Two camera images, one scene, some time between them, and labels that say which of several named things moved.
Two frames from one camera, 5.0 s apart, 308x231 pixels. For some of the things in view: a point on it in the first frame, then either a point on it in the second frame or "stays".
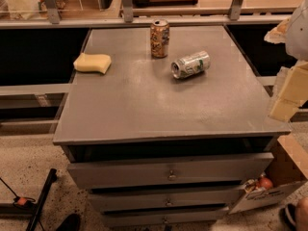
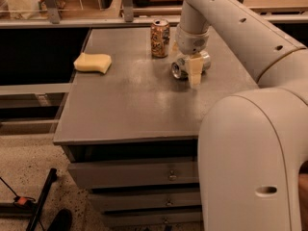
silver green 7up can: (191, 65) stays
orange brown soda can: (160, 38) stays
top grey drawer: (168, 172) stays
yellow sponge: (92, 63) stays
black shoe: (71, 222) to (63, 221)
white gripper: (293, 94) to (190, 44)
